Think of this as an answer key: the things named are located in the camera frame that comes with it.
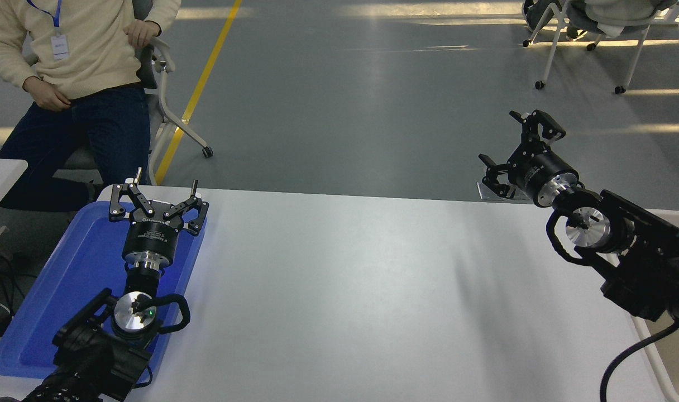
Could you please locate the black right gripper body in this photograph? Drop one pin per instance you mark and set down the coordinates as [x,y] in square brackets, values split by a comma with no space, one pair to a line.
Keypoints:
[538,170]

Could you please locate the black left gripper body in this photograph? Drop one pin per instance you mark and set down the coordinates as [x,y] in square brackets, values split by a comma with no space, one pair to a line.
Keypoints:
[149,234]

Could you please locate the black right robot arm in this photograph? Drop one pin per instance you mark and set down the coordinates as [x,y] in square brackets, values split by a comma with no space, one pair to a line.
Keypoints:
[646,251]

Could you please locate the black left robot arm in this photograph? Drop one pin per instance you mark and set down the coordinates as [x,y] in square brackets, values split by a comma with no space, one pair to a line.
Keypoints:
[88,357]

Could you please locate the person's right hand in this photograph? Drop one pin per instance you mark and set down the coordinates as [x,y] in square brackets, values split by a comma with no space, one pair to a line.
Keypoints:
[50,97]

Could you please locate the person's left hand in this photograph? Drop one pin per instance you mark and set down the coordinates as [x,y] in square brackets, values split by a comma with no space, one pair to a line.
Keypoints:
[142,32]

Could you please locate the white wheeled chair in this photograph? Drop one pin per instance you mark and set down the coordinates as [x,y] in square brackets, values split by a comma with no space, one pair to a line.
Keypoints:
[551,50]

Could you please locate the blue plastic tray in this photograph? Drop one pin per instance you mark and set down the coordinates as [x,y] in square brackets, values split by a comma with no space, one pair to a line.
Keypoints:
[66,268]

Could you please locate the white office chair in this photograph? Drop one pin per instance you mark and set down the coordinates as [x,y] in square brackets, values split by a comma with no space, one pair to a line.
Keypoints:
[169,117]

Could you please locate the seated person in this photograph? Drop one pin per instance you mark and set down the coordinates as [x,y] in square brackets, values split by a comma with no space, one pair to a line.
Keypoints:
[618,11]

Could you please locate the black power plug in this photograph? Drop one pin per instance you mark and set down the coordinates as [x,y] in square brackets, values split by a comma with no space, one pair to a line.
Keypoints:
[0,326]

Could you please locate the white name badge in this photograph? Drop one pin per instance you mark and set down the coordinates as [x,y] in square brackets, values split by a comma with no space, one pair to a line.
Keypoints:
[59,47]

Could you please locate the large pale bin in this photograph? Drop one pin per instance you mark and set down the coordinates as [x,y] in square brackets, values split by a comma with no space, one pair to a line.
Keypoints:
[677,385]

